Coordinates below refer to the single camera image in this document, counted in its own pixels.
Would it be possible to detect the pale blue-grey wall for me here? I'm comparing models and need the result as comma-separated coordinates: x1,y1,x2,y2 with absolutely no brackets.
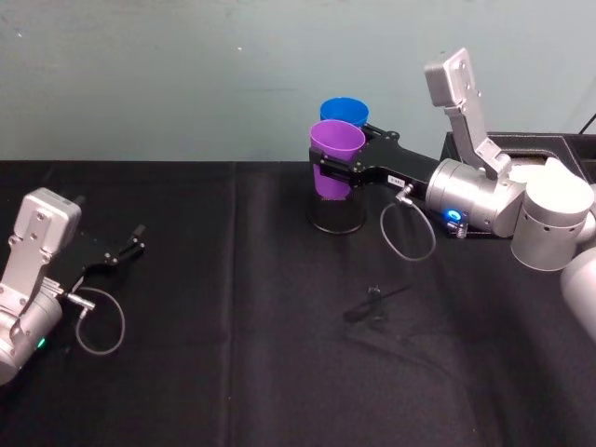
0,0,596,163

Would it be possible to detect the thin grey right gripper cable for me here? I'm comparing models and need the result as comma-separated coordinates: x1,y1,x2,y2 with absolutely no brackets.
380,183,438,263

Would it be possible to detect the thin grey gripper cable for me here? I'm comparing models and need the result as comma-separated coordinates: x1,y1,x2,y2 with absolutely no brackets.
64,287,128,357
380,183,438,263

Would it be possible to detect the small black clip with cord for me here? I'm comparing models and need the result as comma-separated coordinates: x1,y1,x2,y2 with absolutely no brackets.
342,284,412,328

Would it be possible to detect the black open storage box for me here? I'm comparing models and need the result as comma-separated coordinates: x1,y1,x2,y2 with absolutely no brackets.
439,130,596,240

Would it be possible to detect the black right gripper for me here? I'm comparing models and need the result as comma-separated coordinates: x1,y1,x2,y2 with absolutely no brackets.
308,122,441,190

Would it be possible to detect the purple plastic cup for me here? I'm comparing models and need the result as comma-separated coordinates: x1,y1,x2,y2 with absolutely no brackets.
308,119,366,203

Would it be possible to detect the thin grey left gripper cable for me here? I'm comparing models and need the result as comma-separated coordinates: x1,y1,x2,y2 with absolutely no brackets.
64,287,128,357

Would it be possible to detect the black table cloth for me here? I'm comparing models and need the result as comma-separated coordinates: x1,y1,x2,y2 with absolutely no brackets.
0,159,596,447

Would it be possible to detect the blue plastic cup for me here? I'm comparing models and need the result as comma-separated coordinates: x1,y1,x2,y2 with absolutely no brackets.
318,96,371,129

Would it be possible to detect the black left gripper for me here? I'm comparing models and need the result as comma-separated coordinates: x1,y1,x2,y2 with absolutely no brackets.
49,195,147,291

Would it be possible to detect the black plastic cup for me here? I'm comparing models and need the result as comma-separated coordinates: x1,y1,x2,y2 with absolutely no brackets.
305,194,367,235

